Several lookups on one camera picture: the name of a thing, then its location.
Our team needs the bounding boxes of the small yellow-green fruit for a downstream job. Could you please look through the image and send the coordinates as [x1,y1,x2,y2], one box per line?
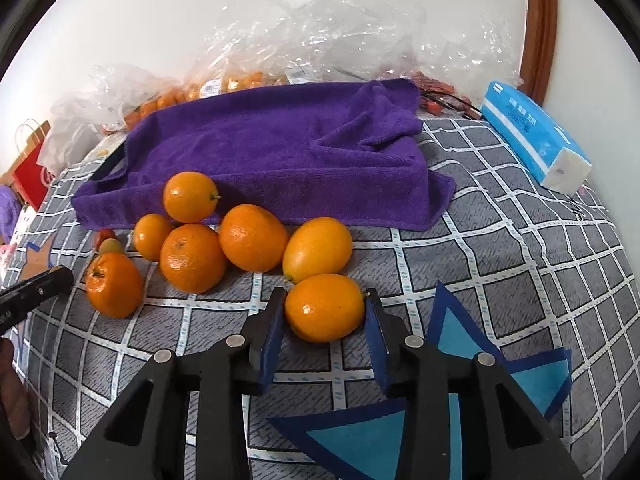
[98,237,125,255]

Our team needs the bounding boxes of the small red tomato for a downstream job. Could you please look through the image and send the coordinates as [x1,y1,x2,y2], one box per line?
[93,229,116,250]

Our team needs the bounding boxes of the orange mandarin far left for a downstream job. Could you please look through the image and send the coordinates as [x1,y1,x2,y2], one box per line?
[86,252,144,318]

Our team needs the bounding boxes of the red paper shopping bag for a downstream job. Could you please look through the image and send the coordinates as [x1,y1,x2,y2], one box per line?
[1,122,53,210]

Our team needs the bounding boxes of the small orange kumquat behind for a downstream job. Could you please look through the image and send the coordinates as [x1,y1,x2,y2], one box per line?
[134,214,175,262]

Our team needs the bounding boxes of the grey checked blanket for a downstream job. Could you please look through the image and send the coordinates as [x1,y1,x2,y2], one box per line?
[11,118,639,479]

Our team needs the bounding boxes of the orange mandarin front left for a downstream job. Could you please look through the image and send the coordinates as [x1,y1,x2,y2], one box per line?
[158,223,227,294]

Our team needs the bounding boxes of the large orange mandarin centre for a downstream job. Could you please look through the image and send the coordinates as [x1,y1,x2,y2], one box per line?
[218,204,288,273]

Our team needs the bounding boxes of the yellow-orange oval kumquat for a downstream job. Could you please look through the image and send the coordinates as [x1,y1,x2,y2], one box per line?
[282,217,352,284]

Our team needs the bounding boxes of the white plastic bag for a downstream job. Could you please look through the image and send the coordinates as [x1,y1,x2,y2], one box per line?
[38,63,178,176]

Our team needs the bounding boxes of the blue tissue pack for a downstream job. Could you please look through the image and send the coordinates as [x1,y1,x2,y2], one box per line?
[480,80,592,195]

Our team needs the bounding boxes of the purple microfibre towel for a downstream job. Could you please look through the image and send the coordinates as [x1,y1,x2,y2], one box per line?
[72,79,456,231]

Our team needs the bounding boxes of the clear bag of oranges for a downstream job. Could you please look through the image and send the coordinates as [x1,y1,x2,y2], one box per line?
[120,27,321,132]

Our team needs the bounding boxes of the crumpled clear plastic bag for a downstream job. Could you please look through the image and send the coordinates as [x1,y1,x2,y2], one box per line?
[276,0,522,101]

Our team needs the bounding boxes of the brown wooden frame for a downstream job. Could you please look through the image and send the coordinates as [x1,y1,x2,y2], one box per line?
[520,0,558,106]

